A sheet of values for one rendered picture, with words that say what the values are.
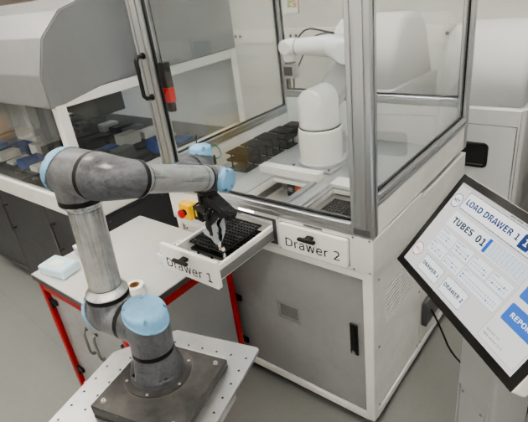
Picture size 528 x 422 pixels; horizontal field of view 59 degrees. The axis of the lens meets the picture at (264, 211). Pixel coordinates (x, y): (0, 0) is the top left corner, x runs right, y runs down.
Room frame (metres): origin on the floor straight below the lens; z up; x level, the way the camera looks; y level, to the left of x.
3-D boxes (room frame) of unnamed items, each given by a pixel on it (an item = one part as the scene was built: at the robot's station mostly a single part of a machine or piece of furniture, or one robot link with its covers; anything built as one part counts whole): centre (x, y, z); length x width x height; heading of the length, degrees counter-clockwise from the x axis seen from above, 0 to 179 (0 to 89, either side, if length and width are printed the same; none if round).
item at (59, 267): (1.68, 0.87, 0.78); 0.15 x 0.10 x 0.04; 59
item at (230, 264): (1.57, 0.15, 0.86); 0.40 x 0.26 x 0.06; 139
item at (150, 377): (0.99, 0.35, 0.85); 0.15 x 0.15 x 0.10
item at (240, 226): (1.57, 0.16, 0.87); 0.22 x 0.18 x 0.06; 139
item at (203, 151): (1.46, 0.18, 1.24); 0.09 x 0.08 x 0.11; 145
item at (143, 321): (1.00, 0.35, 0.96); 0.13 x 0.12 x 0.14; 55
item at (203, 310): (1.70, 0.58, 0.38); 0.62 x 0.58 x 0.76; 49
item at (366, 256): (1.99, -0.27, 0.87); 1.02 x 0.95 x 0.14; 49
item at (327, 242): (1.45, -0.16, 0.87); 0.29 x 0.02 x 0.11; 49
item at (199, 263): (1.42, 0.29, 0.87); 0.29 x 0.02 x 0.11; 49
